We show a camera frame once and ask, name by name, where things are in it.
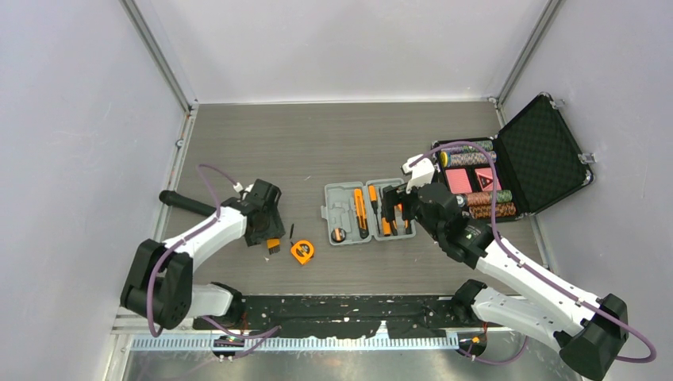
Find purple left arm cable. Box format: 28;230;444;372
146;163;285;359

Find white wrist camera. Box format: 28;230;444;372
401;155;436;194
233;183;254;195

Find orange phillips screwdriver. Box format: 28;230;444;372
367;184;383;234

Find orange utility knife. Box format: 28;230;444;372
353;188;369;240

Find red card deck with triangle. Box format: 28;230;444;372
475;167;502;192

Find black aluminium poker chip case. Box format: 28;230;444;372
432;92;594;221

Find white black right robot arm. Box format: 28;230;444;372
379;183;629;380

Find grey plastic tool case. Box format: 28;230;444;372
321;178;417;246

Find orange tape measure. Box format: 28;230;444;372
289;224;315;266

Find red playing card deck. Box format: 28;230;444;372
444;168;473;194

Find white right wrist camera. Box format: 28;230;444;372
401;155;436;194

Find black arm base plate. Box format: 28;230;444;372
235;295;483;339

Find orange black pliers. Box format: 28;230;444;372
397;203;413;235

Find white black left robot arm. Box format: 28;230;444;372
120;179;285;331

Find small orange screwdriver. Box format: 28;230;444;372
380;217;393;237

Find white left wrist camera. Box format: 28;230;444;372
233;183;254;195

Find black orange-tipped tool handle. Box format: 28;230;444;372
159;190;216;217

